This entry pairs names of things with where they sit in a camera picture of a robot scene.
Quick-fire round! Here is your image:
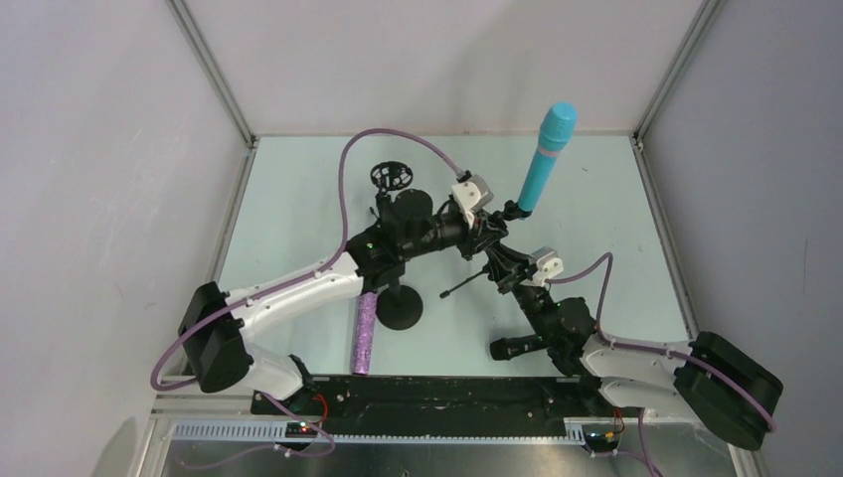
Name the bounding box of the clip tripod mic stand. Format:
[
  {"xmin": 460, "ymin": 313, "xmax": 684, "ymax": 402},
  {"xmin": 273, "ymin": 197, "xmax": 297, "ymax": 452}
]
[{"xmin": 439, "ymin": 200, "xmax": 538, "ymax": 303}]

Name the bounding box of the black microphone orange tip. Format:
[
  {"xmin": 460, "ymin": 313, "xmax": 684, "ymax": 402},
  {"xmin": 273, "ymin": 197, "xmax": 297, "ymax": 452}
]
[{"xmin": 489, "ymin": 334, "xmax": 558, "ymax": 361}]

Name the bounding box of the round base mic stand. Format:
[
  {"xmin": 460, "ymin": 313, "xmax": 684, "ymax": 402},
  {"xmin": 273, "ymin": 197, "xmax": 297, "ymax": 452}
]
[{"xmin": 376, "ymin": 284, "xmax": 423, "ymax": 331}]

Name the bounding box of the light blue microphone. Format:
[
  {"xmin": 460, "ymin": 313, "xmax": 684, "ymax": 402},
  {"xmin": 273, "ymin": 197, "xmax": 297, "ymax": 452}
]
[{"xmin": 516, "ymin": 102, "xmax": 578, "ymax": 214}]

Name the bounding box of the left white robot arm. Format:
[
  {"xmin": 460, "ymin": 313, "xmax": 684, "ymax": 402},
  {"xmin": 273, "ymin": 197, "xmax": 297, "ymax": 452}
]
[{"xmin": 178, "ymin": 189, "xmax": 508, "ymax": 399}]

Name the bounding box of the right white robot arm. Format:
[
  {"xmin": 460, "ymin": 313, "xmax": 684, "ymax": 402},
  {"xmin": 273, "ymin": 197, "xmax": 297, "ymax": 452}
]
[{"xmin": 484, "ymin": 242, "xmax": 783, "ymax": 451}]

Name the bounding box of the purple glitter microphone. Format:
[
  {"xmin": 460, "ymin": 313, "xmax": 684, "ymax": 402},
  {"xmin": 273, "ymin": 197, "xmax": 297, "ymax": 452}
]
[{"xmin": 351, "ymin": 292, "xmax": 378, "ymax": 376}]

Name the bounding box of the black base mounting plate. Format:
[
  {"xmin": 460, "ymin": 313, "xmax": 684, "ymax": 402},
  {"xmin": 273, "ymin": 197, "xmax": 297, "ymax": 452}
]
[{"xmin": 288, "ymin": 375, "xmax": 638, "ymax": 436}]

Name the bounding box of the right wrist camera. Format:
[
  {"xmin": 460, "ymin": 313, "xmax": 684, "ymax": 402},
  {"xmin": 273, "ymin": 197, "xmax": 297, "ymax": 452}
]
[{"xmin": 525, "ymin": 246, "xmax": 564, "ymax": 286}]

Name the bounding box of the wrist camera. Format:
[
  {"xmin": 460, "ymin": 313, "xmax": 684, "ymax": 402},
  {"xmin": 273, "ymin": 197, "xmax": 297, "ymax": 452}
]
[
  {"xmin": 451, "ymin": 175, "xmax": 494, "ymax": 229},
  {"xmin": 525, "ymin": 246, "xmax": 564, "ymax": 286}
]

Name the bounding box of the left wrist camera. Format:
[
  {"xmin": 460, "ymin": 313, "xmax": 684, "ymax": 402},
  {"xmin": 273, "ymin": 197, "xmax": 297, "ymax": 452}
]
[{"xmin": 451, "ymin": 175, "xmax": 494, "ymax": 229}]

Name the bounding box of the shock mount tripod stand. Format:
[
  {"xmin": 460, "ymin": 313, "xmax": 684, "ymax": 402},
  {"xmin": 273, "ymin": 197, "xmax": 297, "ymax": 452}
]
[{"xmin": 370, "ymin": 161, "xmax": 414, "ymax": 196}]

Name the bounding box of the slotted cable duct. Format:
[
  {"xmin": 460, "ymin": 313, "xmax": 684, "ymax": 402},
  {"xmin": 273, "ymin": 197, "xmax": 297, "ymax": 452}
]
[{"xmin": 170, "ymin": 419, "xmax": 585, "ymax": 445}]

